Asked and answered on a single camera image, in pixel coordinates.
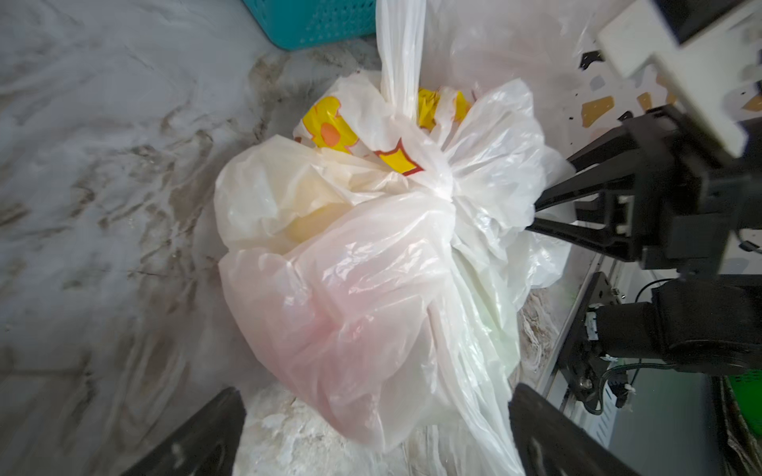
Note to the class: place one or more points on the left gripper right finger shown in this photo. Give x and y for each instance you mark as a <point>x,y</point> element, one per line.
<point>549,443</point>

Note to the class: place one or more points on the teal plastic basket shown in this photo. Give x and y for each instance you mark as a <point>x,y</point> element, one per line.
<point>298,24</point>

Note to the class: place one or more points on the aluminium front rail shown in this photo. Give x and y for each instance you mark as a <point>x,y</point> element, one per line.
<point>554,386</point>

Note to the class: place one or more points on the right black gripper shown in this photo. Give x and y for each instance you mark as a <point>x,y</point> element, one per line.
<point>688,195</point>

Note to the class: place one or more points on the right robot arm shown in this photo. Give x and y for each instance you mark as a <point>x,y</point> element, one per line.
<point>707,326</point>

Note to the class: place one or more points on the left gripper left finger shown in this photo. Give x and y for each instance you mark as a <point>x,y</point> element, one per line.
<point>206,444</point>

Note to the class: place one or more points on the white plastic bag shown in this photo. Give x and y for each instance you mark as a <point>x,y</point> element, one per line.
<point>377,260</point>
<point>477,46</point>

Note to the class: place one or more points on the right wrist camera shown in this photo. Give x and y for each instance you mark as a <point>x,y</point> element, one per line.
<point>703,50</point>

